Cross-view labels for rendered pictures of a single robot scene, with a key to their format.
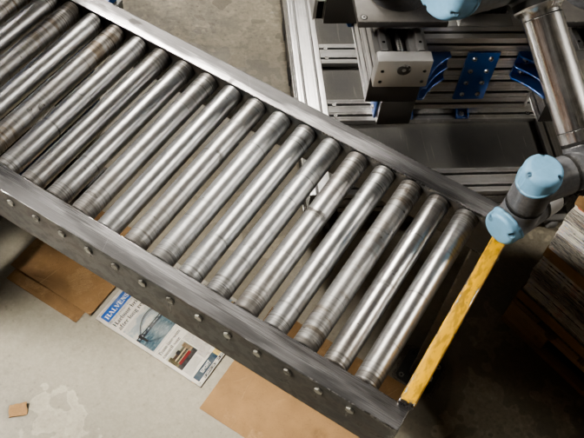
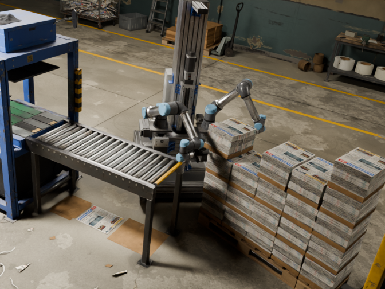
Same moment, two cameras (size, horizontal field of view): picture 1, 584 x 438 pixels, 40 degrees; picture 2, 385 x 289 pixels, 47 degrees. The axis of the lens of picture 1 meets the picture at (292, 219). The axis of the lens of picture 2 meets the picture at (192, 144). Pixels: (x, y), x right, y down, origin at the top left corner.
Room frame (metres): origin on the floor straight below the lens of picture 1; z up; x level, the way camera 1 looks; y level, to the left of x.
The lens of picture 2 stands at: (-2.40, -0.41, 2.74)
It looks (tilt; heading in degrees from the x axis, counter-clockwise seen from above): 27 degrees down; 358
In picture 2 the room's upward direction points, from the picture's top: 8 degrees clockwise
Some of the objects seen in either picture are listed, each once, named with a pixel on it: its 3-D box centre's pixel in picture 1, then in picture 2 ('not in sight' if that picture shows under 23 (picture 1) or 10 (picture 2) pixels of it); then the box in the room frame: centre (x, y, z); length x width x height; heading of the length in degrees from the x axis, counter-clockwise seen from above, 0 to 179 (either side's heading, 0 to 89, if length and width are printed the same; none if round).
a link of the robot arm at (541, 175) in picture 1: (541, 182); (185, 145); (0.95, -0.45, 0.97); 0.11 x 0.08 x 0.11; 122
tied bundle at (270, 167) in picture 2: not in sight; (286, 166); (0.86, -1.31, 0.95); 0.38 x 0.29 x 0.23; 136
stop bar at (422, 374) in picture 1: (458, 313); (169, 172); (0.75, -0.33, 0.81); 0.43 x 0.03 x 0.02; 155
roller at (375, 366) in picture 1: (419, 295); (161, 172); (0.79, -0.27, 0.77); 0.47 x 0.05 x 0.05; 155
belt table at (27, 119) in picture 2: not in sight; (19, 121); (1.46, 1.19, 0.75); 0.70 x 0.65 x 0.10; 65
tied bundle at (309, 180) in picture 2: not in sight; (317, 182); (0.66, -1.53, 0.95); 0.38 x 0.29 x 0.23; 136
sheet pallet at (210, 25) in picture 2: not in sight; (193, 34); (7.77, -0.38, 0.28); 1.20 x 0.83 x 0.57; 65
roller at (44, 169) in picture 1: (100, 116); (86, 144); (1.12, 0.44, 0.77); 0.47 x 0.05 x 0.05; 155
